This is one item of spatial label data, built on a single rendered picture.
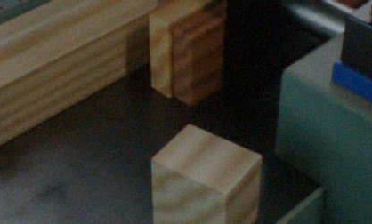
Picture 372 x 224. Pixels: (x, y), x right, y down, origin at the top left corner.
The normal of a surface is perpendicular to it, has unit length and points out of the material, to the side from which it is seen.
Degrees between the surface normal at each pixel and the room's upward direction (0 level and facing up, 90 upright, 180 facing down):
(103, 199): 0
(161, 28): 90
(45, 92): 90
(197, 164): 0
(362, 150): 90
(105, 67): 90
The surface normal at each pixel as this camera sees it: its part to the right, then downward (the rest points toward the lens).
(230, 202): 0.82, 0.36
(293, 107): -0.71, 0.44
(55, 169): 0.00, -0.78
